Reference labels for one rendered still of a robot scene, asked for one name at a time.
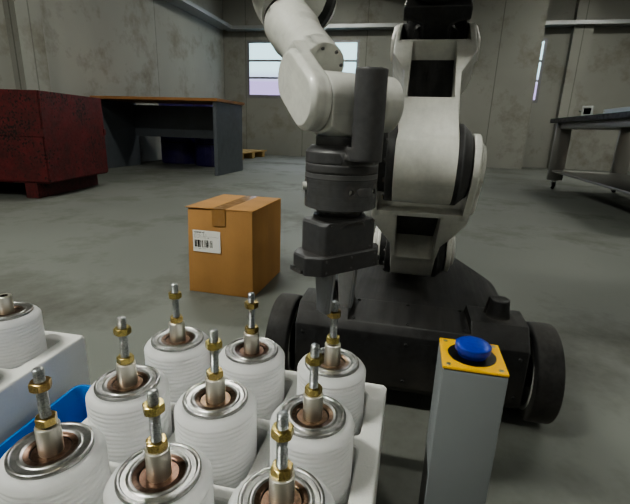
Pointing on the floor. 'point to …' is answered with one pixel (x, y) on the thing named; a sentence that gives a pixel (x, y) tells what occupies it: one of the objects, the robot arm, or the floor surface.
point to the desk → (172, 127)
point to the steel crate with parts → (40, 140)
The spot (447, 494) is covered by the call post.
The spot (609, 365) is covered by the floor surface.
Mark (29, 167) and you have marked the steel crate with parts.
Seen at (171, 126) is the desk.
